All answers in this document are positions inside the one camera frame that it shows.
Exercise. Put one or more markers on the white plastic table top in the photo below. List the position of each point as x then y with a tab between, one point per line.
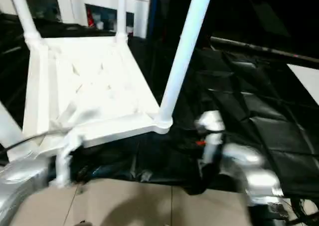
89	71

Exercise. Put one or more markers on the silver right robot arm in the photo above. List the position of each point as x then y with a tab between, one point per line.
249	171

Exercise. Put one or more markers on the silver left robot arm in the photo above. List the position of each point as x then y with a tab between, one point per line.
20	181

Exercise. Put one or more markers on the black work mat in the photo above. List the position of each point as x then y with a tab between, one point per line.
259	111

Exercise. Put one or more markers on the dark metal rod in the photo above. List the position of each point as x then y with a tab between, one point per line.
264	48

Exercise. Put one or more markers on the white flat board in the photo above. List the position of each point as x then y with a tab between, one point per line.
306	81

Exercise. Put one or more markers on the red bottle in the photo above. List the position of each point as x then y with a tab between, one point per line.
90	18

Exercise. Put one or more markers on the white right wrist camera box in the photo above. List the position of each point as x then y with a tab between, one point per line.
210	131

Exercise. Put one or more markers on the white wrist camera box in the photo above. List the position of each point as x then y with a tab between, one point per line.
66	156
210	131

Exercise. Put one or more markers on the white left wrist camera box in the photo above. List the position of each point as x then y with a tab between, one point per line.
66	156

